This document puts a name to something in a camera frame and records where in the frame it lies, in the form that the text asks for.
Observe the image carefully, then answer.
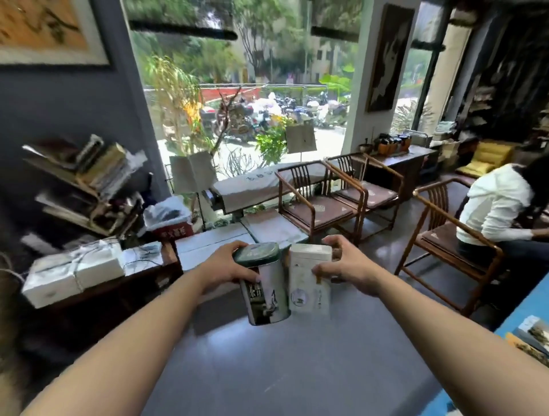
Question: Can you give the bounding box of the tall potted plant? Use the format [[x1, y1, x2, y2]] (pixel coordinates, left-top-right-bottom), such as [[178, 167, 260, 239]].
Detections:
[[146, 55, 204, 157]]

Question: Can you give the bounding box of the slanted bookshelf with books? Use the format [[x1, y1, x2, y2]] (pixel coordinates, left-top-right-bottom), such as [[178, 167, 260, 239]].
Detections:
[[21, 134, 154, 239]]

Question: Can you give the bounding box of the paper sheet on stand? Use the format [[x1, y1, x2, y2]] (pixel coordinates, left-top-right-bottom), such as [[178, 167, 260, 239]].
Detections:
[[285, 123, 318, 155]]

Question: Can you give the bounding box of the long cloth covered instrument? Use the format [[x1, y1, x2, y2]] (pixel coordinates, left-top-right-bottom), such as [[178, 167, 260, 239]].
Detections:
[[202, 163, 331, 215]]

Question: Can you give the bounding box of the red box with plastic bag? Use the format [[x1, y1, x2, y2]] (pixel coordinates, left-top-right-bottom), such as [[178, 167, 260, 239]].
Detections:
[[143, 196, 194, 241]]

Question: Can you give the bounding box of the dark wooden low cabinet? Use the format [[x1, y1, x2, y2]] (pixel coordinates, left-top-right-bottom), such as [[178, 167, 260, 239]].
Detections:
[[26, 240, 184, 343]]

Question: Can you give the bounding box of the white flat box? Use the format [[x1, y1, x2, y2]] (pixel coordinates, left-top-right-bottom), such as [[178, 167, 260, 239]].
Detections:
[[121, 241, 165, 277]]

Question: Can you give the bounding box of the group of orange jars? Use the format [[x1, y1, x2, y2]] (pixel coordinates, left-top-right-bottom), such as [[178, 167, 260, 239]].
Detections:
[[373, 133, 413, 156]]

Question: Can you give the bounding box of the dark wall shelving unit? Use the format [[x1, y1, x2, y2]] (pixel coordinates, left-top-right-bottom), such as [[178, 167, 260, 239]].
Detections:
[[455, 9, 549, 142]]

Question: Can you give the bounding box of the yellow seat cushion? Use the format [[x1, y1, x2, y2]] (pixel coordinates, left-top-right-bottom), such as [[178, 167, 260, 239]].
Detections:
[[455, 141, 515, 178]]

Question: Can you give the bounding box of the white tied gift box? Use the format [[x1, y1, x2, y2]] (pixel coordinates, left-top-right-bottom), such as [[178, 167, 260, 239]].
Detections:
[[21, 240, 125, 309]]

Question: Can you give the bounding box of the person's right forearm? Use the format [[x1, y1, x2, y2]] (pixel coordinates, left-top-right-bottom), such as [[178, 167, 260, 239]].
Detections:
[[376, 275, 549, 416]]

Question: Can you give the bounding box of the dark hanging wall painting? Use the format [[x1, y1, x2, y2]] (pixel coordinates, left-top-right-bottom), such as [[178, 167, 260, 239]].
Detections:
[[365, 3, 416, 114]]

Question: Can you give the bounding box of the person's left forearm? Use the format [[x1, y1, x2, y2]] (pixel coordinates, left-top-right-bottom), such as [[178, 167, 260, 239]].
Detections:
[[21, 267, 205, 416]]

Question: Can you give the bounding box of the framed orange painting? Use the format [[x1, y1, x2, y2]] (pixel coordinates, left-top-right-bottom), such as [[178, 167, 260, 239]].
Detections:
[[0, 0, 113, 69]]

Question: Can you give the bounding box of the dark wooden side table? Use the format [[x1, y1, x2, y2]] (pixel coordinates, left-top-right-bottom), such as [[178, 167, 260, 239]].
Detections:
[[359, 145, 439, 193]]

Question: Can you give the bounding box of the wooden armchair with cushion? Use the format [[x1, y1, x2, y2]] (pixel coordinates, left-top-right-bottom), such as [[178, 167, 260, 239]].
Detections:
[[324, 153, 405, 232], [394, 177, 505, 318], [274, 160, 369, 246]]

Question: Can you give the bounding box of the green leafy potted plant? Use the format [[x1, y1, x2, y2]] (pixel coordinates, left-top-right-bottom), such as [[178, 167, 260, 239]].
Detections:
[[255, 115, 297, 166]]

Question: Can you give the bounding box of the green lidded tea tin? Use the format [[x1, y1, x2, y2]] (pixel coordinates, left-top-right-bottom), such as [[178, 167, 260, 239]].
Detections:
[[232, 242, 291, 326]]

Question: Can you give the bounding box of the person's right hand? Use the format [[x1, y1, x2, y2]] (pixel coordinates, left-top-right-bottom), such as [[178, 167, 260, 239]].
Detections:
[[311, 235, 389, 296]]

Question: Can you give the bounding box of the white tea tin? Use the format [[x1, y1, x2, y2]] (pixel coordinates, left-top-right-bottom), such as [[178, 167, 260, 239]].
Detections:
[[288, 243, 333, 317]]

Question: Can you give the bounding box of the person's left hand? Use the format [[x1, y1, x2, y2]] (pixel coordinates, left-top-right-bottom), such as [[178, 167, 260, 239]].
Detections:
[[194, 241, 261, 295]]

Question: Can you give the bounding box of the open book on stand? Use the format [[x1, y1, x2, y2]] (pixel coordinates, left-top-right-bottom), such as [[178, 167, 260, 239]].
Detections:
[[169, 151, 218, 194]]

